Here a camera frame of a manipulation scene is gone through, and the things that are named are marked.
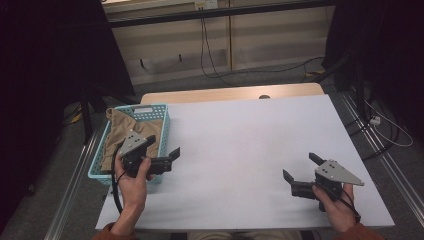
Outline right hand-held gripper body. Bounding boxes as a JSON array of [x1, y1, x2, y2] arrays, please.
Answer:
[[290, 159, 366, 213]]

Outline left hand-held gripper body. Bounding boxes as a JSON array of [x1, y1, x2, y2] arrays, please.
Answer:
[[118, 129, 174, 179]]

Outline khaki pants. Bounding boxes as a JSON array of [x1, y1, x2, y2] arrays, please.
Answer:
[[99, 107, 164, 173]]

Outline light blue plastic basket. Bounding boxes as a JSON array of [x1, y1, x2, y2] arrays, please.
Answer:
[[87, 103, 172, 187]]

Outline person's right hand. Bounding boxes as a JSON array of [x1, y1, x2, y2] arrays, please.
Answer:
[[311, 183, 360, 234]]

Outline person's left hand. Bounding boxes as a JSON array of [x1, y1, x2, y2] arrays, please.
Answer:
[[114, 156, 155, 218]]

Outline white table cover board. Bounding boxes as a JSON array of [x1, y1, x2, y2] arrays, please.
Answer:
[[95, 94, 396, 232]]

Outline black metal stand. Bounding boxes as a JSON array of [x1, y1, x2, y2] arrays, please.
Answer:
[[77, 82, 142, 146], [311, 53, 369, 116]]

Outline black curtain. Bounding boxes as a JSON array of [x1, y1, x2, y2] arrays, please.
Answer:
[[0, 0, 137, 234], [323, 0, 424, 143]]

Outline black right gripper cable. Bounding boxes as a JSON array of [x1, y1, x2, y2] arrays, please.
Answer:
[[339, 189, 362, 224]]

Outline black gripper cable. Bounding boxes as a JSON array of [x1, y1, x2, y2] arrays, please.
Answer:
[[110, 143, 127, 216], [339, 189, 362, 224]]

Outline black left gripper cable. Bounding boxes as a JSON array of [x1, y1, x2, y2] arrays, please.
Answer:
[[110, 143, 127, 216]]

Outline black floor cables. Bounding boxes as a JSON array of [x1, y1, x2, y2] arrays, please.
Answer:
[[344, 114, 402, 162]]

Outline aluminium floor rail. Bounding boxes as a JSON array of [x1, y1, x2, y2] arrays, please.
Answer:
[[339, 90, 424, 228], [44, 129, 102, 240]]

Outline white floor cable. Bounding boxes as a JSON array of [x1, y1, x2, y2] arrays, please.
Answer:
[[363, 99, 415, 148]]

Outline black wall cable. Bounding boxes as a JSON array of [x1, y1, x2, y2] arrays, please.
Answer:
[[199, 8, 236, 87], [202, 8, 326, 81]]

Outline white wall socket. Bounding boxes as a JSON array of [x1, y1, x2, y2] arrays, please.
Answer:
[[194, 0, 220, 11]]

